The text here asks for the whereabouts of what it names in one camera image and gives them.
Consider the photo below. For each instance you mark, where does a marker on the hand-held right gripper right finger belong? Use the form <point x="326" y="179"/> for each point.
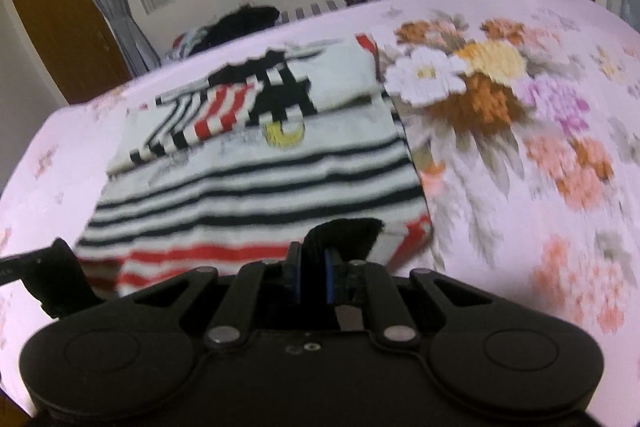
<point x="330" y="279"/>

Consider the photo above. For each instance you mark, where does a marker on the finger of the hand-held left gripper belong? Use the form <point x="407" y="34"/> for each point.
<point x="55" y="277"/>

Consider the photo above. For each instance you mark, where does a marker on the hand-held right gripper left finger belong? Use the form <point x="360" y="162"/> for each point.
<point x="295" y="277"/>

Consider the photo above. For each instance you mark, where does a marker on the striped cartoon print sweater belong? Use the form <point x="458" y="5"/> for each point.
<point x="250" y="187"/>

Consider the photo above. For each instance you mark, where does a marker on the light coloured clothes pile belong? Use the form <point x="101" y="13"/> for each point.
<point x="187" y="43"/>

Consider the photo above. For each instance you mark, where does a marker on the black clothes pile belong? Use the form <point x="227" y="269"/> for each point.
<point x="240" y="22"/>

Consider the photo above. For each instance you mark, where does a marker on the pink floral bed sheet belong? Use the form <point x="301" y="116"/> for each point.
<point x="500" y="157"/>

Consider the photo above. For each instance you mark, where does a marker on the brown wooden door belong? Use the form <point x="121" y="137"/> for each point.
<point x="60" y="32"/>

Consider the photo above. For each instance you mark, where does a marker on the grey striped mattress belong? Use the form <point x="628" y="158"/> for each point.
<point x="312" y="9"/>

